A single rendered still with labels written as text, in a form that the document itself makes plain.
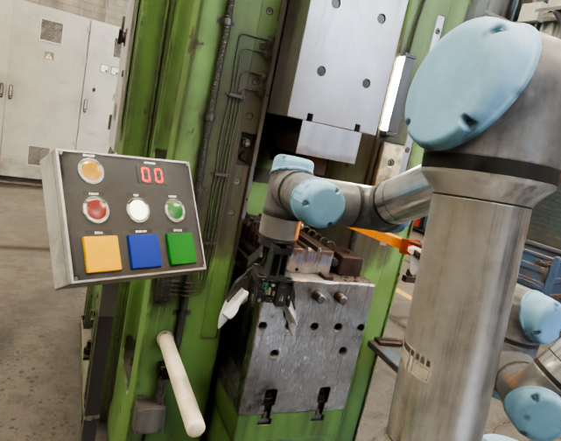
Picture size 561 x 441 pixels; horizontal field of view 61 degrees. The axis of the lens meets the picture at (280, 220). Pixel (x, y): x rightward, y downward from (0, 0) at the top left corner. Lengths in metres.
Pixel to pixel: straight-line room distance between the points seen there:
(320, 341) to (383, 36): 0.93
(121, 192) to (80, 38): 5.45
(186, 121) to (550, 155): 1.11
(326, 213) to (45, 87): 5.87
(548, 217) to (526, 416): 9.10
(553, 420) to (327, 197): 0.44
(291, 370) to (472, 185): 1.19
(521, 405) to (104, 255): 0.79
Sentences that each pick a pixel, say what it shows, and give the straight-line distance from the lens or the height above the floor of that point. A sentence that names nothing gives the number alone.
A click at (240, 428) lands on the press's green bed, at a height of 0.42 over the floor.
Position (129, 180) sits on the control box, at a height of 1.15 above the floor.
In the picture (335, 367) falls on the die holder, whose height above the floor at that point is 0.62.
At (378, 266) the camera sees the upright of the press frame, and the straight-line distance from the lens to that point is 1.80.
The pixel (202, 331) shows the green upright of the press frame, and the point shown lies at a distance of 1.61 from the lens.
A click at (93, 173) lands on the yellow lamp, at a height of 1.16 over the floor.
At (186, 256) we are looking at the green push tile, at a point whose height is 0.99.
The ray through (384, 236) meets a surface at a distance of 1.19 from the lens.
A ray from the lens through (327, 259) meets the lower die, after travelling 1.51.
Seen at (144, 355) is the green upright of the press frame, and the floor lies 0.56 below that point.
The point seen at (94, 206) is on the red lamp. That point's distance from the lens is 1.07.
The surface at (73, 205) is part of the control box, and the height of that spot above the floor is 1.10.
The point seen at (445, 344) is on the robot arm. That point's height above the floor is 1.18.
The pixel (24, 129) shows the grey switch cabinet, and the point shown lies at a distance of 6.49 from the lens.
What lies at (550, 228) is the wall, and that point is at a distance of 9.79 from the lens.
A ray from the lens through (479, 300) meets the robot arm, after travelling 0.44.
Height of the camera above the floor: 1.34
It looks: 11 degrees down
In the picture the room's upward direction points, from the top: 12 degrees clockwise
